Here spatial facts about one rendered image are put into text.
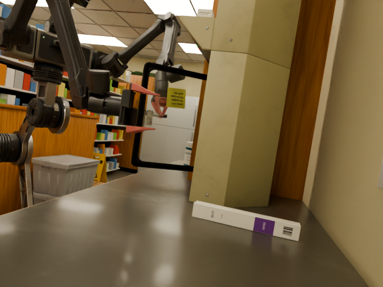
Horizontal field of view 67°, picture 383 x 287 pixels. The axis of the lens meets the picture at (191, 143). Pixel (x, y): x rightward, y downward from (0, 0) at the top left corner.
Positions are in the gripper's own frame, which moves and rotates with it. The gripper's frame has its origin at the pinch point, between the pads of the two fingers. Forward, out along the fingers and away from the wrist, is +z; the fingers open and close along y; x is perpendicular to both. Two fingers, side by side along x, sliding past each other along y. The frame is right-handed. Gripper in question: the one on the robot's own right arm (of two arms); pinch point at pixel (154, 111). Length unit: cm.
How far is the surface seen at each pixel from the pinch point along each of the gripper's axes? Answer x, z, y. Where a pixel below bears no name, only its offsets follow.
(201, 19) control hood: 8.8, 7.7, 30.1
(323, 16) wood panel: 46, 48, 49
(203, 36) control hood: 8.8, 8.9, 25.2
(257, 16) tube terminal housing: 9.9, 24.1, 32.5
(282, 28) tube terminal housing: 18.0, 32.4, 32.6
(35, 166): 163, -170, -62
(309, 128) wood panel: 46, 50, 4
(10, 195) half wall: 150, -182, -90
